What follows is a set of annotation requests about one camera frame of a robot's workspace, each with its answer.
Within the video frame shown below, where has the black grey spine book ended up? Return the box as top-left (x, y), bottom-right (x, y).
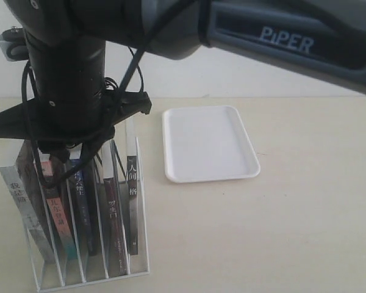
top-left (126, 118), bottom-right (138, 255)

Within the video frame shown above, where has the white plastic tray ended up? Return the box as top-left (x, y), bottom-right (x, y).
top-left (162, 105), bottom-right (261, 183)

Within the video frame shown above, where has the white wire book rack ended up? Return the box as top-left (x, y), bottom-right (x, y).
top-left (24, 132), bottom-right (149, 292)

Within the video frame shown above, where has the grey marbled white book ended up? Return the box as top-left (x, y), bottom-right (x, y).
top-left (0, 140), bottom-right (56, 264)

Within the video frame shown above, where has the dark brown spine book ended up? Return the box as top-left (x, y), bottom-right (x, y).
top-left (101, 140), bottom-right (130, 276)

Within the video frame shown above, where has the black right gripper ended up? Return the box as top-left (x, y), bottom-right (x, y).
top-left (0, 31), bottom-right (152, 153)

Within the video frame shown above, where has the dark blue moon book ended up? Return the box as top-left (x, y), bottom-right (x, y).
top-left (69, 162), bottom-right (99, 256)

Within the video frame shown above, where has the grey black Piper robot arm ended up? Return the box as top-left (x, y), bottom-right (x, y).
top-left (0, 1), bottom-right (366, 151)

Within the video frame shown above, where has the red pink spine book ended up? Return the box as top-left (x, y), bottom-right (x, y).
top-left (39, 151), bottom-right (77, 260)

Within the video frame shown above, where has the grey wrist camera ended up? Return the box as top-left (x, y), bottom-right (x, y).
top-left (0, 26), bottom-right (29, 62)

